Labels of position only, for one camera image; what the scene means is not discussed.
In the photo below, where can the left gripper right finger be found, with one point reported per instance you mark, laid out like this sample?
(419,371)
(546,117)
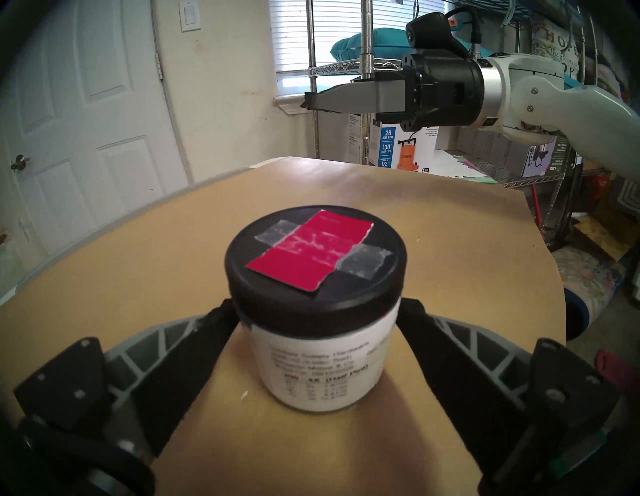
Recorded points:
(450,380)

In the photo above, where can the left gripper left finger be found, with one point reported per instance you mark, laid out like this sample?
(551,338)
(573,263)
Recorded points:
(190,370)

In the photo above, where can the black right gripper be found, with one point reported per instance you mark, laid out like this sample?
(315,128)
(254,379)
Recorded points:
(440,90)

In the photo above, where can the white paint jar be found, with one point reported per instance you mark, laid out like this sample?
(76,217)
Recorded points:
(320,370)

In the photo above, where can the black jar lid red tape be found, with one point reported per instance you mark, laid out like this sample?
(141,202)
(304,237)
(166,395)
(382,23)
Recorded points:
(315,295)

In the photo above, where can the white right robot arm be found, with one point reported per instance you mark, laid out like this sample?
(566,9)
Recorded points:
(575,110)

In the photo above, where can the teal tufted cushion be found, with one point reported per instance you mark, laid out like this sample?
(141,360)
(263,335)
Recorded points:
(380,45)

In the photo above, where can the utility pump box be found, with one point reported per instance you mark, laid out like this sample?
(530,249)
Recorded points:
(400,145)

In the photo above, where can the white window blind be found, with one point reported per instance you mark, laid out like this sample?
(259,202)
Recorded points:
(335,25)

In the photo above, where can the white zigzag edged paper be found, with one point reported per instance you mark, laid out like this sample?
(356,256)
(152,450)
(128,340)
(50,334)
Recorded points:
(460,167)

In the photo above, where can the metal door knob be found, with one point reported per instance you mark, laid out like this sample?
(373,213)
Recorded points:
(20,162)

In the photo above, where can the white panel door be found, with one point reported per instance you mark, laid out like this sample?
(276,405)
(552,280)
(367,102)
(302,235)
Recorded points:
(75,125)

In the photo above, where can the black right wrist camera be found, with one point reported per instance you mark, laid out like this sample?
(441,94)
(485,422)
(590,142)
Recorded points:
(432,32)

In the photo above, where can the white light switch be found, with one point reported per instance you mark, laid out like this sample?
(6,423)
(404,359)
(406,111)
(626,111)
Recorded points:
(190,15)

